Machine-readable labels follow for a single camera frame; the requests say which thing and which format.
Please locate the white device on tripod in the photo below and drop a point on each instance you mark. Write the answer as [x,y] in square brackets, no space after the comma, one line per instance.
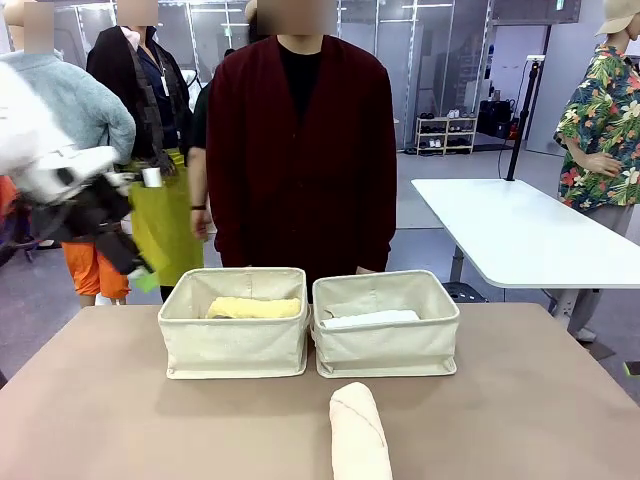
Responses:
[536,58]

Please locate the person in maroon cardigan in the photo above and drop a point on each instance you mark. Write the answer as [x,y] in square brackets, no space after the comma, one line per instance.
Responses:
[300,165]

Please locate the beige fabric basket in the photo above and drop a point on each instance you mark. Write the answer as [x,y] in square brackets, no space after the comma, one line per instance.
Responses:
[235,340]
[385,347]

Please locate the hand of dark-clothed person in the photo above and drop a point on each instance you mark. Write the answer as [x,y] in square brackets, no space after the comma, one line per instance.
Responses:
[201,225]

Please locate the rolled beige towel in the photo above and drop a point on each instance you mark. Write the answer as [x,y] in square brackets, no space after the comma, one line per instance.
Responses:
[357,435]

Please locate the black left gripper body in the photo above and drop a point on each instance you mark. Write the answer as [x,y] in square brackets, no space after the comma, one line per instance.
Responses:
[115,225]

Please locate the wooden shoe rack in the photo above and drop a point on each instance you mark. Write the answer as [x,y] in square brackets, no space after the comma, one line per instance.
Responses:
[445,134]

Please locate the mannequin grey fleece orange pants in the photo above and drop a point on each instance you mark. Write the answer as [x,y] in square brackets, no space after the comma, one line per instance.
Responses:
[85,105]

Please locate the white towel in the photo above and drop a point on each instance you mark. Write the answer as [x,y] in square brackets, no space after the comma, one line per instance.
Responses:
[370,319]

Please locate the beige cap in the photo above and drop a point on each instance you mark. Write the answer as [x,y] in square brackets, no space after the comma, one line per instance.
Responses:
[620,17]

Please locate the black case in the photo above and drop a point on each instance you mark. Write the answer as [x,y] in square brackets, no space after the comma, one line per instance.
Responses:
[495,117]

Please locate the left hand of maroon person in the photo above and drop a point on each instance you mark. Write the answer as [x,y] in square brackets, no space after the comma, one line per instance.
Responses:
[365,270]

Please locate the person in dark clothes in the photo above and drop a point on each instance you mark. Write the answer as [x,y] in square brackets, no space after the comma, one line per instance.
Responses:
[197,150]

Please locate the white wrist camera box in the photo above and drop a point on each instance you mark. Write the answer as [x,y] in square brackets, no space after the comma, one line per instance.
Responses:
[151,178]

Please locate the yellow towel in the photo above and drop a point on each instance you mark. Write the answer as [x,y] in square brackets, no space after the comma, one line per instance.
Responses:
[255,307]

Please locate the white sneaker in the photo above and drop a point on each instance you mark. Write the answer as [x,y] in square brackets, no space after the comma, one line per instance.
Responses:
[454,114]

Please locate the black tripod stand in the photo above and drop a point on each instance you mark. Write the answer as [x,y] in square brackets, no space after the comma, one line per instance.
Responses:
[520,120]

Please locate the white table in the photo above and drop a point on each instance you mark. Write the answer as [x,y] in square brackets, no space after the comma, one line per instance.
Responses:
[525,225]

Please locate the black green-tipped left gripper finger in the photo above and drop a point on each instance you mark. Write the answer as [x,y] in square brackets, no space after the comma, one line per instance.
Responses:
[148,285]
[140,268]

